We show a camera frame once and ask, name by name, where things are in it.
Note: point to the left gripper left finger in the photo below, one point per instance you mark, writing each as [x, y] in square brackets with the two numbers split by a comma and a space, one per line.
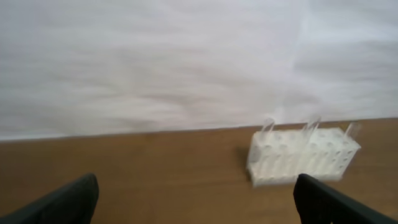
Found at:
[68, 202]

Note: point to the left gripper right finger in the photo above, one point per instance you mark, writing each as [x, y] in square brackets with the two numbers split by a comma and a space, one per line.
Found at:
[323, 205]

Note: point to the white test tube rack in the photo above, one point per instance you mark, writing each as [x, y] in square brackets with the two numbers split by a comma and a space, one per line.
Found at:
[280, 161]

